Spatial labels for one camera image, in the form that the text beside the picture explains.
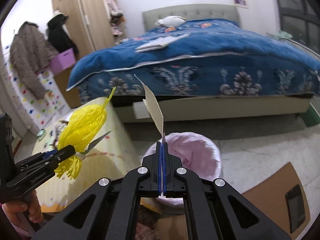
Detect wooden drawer cabinet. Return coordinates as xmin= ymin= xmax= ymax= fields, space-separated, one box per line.
xmin=54 ymin=66 xmax=82 ymax=108

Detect black flat device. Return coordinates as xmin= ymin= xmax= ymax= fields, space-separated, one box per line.
xmin=285 ymin=184 xmax=307 ymax=234

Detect dark window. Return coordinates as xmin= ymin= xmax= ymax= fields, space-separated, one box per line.
xmin=271 ymin=0 xmax=320 ymax=53

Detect wooden wardrobe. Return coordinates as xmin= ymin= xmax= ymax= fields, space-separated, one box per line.
xmin=51 ymin=0 xmax=125 ymax=55

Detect green floor mat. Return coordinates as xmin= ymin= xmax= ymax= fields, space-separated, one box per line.
xmin=301 ymin=104 xmax=320 ymax=128

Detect pale green cloth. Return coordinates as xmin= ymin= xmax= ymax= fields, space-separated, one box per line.
xmin=276 ymin=29 xmax=293 ymax=40

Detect beige paper card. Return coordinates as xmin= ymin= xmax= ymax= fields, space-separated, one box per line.
xmin=134 ymin=74 xmax=167 ymax=143

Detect yellow striped tablecloth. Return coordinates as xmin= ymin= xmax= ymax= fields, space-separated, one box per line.
xmin=32 ymin=96 xmax=143 ymax=214

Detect purple plastic basket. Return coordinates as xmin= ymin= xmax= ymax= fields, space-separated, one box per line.
xmin=49 ymin=48 xmax=77 ymax=75

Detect folded white cloth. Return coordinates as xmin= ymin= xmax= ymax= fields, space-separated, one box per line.
xmin=135 ymin=34 xmax=190 ymax=53

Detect yellow foam fruit net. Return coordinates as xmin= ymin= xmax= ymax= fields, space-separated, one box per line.
xmin=54 ymin=86 xmax=117 ymax=180

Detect cardboard box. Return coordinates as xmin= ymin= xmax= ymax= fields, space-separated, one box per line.
xmin=140 ymin=162 xmax=312 ymax=240

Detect grey upholstered bed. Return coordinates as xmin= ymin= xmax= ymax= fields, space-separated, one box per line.
xmin=116 ymin=4 xmax=320 ymax=123

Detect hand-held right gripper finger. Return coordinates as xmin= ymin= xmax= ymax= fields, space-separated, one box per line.
xmin=34 ymin=141 xmax=163 ymax=240
xmin=162 ymin=141 xmax=293 ymax=240

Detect hanging pink clothes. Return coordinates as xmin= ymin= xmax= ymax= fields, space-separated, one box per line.
xmin=101 ymin=0 xmax=125 ymax=40

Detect brown quilted jacket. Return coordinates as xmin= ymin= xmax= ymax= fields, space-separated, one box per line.
xmin=9 ymin=21 xmax=59 ymax=100

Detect person's plaid pants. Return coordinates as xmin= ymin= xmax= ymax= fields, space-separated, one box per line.
xmin=136 ymin=204 xmax=160 ymax=240

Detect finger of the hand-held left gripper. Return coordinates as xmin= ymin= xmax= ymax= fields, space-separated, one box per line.
xmin=15 ymin=150 xmax=60 ymax=167
xmin=20 ymin=145 xmax=76 ymax=175

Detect person's left hand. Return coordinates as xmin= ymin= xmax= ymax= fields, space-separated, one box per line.
xmin=2 ymin=191 xmax=45 ymax=233

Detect white dotted cabinet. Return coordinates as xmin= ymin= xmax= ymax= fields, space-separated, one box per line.
xmin=0 ymin=42 xmax=72 ymax=135

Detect white pillow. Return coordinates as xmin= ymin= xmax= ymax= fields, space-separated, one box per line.
xmin=154 ymin=15 xmax=188 ymax=27

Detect trash bin with pink bag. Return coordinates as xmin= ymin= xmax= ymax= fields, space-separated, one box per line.
xmin=144 ymin=131 xmax=223 ymax=209

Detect black jacket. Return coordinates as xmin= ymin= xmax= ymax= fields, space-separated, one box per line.
xmin=47 ymin=14 xmax=79 ymax=55

